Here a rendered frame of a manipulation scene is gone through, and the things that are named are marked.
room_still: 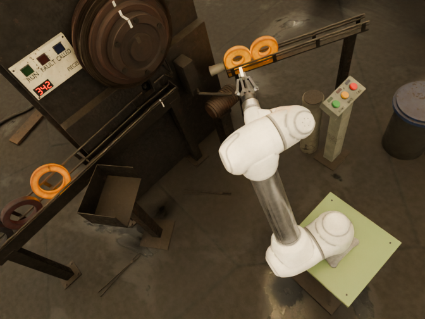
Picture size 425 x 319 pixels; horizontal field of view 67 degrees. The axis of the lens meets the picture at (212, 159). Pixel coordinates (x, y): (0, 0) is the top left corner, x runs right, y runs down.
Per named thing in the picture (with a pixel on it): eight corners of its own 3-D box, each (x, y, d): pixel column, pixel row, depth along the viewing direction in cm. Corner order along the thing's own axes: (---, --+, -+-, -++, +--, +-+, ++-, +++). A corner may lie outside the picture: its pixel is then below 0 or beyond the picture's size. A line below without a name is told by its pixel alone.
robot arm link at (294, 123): (292, 97, 114) (258, 116, 114) (314, 93, 96) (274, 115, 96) (307, 131, 116) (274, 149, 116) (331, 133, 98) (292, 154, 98)
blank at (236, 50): (220, 50, 181) (221, 54, 179) (246, 41, 178) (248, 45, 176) (227, 70, 194) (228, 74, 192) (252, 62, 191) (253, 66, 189)
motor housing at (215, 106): (217, 147, 242) (200, 100, 197) (237, 129, 247) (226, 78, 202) (229, 157, 235) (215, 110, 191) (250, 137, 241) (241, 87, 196)
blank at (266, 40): (246, 41, 178) (248, 45, 176) (274, 31, 175) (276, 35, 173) (252, 62, 191) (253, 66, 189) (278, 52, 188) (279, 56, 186)
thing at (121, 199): (136, 254, 211) (76, 212, 151) (148, 216, 224) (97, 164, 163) (165, 259, 206) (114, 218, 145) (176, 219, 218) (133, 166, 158)
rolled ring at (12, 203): (22, 194, 153) (19, 190, 155) (-7, 225, 151) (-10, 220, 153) (50, 206, 169) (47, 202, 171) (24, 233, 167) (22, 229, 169)
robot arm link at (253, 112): (241, 119, 169) (265, 116, 170) (247, 144, 162) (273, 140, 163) (243, 106, 159) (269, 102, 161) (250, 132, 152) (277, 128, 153)
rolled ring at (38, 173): (21, 186, 157) (21, 183, 160) (53, 205, 169) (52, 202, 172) (50, 158, 160) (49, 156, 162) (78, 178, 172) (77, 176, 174)
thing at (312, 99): (296, 147, 228) (298, 98, 185) (307, 137, 231) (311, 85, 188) (310, 157, 222) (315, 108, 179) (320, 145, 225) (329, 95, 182)
